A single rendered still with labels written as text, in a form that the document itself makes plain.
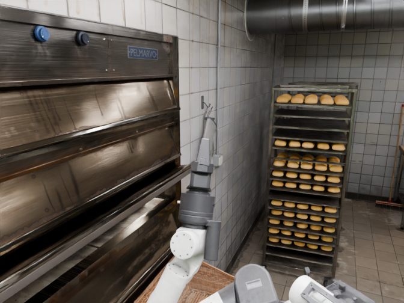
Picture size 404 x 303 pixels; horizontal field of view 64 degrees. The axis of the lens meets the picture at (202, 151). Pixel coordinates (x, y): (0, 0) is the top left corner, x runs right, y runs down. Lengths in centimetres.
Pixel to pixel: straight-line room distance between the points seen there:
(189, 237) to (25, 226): 54
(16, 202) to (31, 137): 20
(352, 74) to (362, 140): 96
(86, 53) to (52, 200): 53
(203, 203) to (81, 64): 72
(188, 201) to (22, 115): 57
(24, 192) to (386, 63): 467
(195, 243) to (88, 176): 64
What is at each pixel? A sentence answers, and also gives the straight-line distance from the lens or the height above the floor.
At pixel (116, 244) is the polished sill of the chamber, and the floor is 118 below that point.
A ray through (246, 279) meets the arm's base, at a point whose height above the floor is 141.
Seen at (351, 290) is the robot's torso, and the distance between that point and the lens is 96.
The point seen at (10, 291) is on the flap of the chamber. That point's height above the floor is 141.
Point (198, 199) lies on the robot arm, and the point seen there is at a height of 163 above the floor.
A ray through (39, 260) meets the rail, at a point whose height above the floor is 143.
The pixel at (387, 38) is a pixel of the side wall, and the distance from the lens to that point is 511.
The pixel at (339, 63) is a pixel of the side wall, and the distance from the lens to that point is 508.
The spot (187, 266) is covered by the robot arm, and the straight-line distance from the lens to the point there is 88.
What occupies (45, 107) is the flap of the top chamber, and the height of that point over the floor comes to 182.
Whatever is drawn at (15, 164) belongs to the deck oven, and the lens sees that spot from 108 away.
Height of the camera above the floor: 194
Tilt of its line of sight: 15 degrees down
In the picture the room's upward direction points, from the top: straight up
